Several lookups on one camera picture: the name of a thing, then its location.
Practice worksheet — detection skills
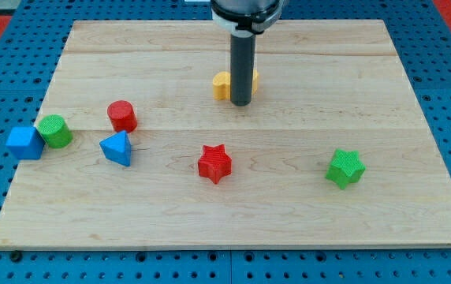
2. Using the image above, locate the green star block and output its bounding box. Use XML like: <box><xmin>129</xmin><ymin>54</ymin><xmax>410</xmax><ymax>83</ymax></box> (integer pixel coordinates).
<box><xmin>325</xmin><ymin>148</ymin><xmax>367</xmax><ymax>190</ymax></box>

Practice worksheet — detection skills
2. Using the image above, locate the red cylinder block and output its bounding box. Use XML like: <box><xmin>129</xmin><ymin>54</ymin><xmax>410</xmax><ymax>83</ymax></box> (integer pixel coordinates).
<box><xmin>107</xmin><ymin>100</ymin><xmax>137</xmax><ymax>133</ymax></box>

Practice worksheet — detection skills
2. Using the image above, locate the blue triangle block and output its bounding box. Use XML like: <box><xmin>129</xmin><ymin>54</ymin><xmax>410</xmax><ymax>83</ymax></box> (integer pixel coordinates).
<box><xmin>99</xmin><ymin>130</ymin><xmax>132</xmax><ymax>166</ymax></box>

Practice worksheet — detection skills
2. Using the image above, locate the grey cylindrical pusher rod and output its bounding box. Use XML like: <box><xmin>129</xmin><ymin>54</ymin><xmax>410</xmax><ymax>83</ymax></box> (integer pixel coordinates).
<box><xmin>230</xmin><ymin>35</ymin><xmax>255</xmax><ymax>107</ymax></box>

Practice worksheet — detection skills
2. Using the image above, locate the green cylinder block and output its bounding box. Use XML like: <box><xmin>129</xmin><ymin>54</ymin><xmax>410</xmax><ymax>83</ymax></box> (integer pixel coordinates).
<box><xmin>37</xmin><ymin>114</ymin><xmax>73</xmax><ymax>148</ymax></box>

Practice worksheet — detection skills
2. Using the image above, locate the yellow heart block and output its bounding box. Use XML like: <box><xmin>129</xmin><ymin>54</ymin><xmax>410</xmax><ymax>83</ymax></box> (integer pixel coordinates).
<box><xmin>212</xmin><ymin>69</ymin><xmax>259</xmax><ymax>100</ymax></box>

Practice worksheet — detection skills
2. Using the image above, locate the blue cube block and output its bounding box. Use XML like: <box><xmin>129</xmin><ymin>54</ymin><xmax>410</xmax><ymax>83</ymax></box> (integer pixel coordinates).
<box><xmin>6</xmin><ymin>126</ymin><xmax>45</xmax><ymax>160</ymax></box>

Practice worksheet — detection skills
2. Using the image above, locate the light wooden board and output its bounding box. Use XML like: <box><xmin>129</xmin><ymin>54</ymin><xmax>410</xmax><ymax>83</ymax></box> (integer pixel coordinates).
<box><xmin>0</xmin><ymin>20</ymin><xmax>451</xmax><ymax>251</ymax></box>

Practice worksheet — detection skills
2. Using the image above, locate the red star block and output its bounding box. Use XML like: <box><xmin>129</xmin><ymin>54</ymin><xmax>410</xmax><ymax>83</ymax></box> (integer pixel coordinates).
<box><xmin>198</xmin><ymin>144</ymin><xmax>232</xmax><ymax>184</ymax></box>

